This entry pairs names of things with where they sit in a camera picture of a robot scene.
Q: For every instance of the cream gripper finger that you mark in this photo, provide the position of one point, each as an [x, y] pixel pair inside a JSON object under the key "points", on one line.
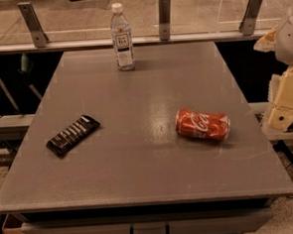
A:
{"points": [[267, 42], [280, 97]]}

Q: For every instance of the red coke can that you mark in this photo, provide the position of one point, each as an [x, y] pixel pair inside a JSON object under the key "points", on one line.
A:
{"points": [[212, 126]]}

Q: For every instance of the clear plastic water bottle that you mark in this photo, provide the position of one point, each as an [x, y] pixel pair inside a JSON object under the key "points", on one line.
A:
{"points": [[122, 39]]}

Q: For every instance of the black snack bar wrapper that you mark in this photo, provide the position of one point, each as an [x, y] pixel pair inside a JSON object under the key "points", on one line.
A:
{"points": [[68, 138]]}

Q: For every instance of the right metal rail bracket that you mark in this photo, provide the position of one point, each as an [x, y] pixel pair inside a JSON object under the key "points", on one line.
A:
{"points": [[248, 23]]}

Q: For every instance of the metal rail bracket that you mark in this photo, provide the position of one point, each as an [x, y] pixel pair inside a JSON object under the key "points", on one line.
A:
{"points": [[248, 23], [164, 19], [31, 20]]}

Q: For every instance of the middle metal rail bracket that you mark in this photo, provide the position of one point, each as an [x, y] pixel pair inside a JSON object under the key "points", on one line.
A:
{"points": [[164, 19]]}

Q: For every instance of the left metal rail bracket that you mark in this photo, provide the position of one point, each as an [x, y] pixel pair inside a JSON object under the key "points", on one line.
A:
{"points": [[31, 20]]}

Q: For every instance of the grey drawer with handle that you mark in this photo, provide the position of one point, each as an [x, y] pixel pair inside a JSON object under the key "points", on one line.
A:
{"points": [[209, 222]]}

